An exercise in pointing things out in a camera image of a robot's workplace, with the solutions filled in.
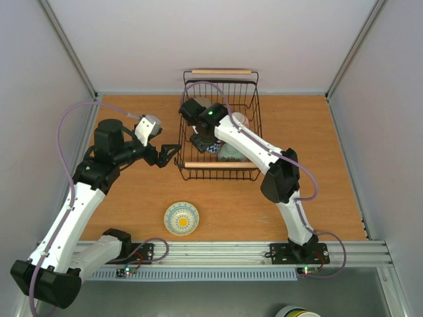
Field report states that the mint green bowl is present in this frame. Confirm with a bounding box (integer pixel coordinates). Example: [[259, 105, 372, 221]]
[[217, 143, 248, 162]]

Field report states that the beige leaf pattern bowl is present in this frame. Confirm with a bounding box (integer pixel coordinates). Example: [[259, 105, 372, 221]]
[[194, 97, 212, 108]]

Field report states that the orange floral white bowl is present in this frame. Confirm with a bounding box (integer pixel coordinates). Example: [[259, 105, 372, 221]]
[[233, 112, 249, 128]]

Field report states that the black wire dish rack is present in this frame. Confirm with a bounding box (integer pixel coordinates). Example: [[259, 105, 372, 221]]
[[174, 69, 262, 181]]

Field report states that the yellow blue pattern bowl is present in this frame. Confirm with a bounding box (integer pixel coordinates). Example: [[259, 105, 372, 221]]
[[164, 201, 200, 236]]

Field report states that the red zigzag pattern bowl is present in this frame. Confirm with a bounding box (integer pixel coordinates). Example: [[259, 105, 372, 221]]
[[206, 143, 221, 154]]

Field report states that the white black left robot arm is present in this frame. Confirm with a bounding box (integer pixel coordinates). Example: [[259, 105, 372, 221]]
[[11, 116, 181, 309]]

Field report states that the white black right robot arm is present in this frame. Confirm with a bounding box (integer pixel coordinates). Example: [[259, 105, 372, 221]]
[[179, 98, 319, 263]]

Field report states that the left small circuit board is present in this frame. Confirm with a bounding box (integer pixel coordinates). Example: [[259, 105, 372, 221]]
[[116, 267, 137, 278]]

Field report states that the small circuit board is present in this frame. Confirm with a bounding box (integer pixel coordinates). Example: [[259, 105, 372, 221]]
[[297, 266, 322, 275], [116, 267, 137, 278]]

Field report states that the right small circuit board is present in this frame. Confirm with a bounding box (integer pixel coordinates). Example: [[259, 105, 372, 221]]
[[297, 266, 322, 275]]

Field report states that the white yellow blue container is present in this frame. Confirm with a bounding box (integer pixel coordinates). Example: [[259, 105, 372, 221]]
[[275, 305, 321, 317]]

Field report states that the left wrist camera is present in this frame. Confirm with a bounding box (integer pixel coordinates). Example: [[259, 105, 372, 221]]
[[134, 115, 161, 147]]

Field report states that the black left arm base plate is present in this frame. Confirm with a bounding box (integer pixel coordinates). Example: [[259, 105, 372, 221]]
[[106, 242, 155, 265]]

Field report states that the slotted grey cable duct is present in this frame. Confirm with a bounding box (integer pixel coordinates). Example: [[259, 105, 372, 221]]
[[88, 267, 297, 282]]

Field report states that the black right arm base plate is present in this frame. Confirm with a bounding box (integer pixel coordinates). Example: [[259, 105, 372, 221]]
[[265, 242, 330, 265]]

